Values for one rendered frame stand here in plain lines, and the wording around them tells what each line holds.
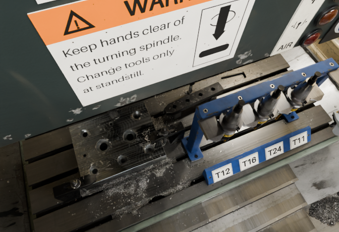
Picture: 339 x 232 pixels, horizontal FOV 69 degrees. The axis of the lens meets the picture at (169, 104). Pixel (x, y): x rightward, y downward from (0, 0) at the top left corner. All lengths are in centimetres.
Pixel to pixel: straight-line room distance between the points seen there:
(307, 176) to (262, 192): 24
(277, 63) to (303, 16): 101
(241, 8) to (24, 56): 16
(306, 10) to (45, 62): 23
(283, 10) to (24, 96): 23
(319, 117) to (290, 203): 38
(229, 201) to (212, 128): 49
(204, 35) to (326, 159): 115
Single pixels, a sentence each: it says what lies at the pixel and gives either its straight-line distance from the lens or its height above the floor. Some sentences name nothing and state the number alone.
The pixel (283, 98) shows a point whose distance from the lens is 79.
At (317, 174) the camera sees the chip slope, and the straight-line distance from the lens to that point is 131.
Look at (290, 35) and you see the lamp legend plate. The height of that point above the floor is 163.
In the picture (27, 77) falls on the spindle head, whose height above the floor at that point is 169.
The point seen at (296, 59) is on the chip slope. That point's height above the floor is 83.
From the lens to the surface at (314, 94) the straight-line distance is 84.
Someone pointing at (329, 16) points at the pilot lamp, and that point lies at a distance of 31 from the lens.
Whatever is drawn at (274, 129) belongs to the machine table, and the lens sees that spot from 110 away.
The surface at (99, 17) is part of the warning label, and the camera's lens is 17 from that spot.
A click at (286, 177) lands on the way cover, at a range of 125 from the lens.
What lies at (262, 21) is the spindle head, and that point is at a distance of 25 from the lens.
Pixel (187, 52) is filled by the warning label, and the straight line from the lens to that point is 22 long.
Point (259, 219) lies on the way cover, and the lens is 116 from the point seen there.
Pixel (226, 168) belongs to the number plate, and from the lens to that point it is 94.
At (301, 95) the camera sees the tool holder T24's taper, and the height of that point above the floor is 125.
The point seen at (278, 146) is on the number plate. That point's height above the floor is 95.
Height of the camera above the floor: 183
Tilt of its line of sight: 62 degrees down
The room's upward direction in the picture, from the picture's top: 2 degrees clockwise
